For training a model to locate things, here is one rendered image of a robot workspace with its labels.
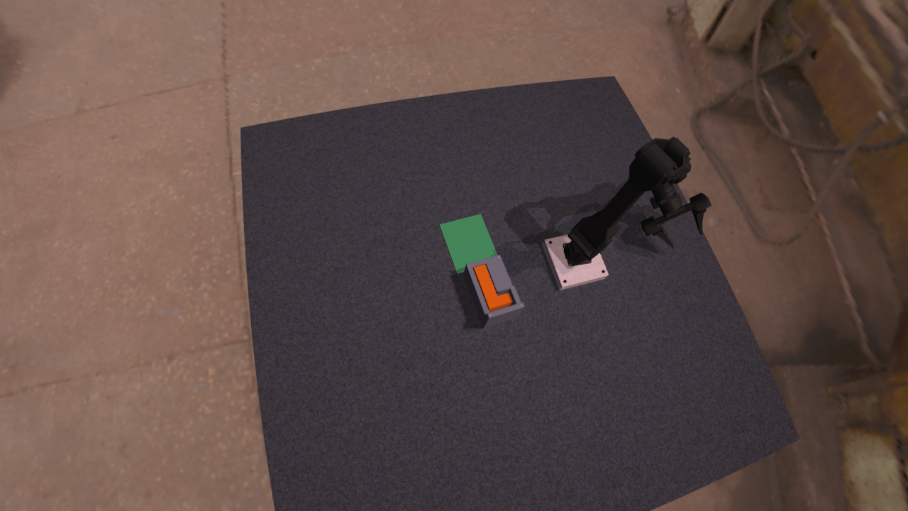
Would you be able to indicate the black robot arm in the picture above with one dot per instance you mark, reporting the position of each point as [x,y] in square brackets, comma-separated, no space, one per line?
[658,165]

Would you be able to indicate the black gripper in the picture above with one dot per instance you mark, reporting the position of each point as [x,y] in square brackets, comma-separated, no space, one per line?
[671,207]

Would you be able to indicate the orange l-shaped part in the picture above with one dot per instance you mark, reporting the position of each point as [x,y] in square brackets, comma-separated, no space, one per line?
[493,301]

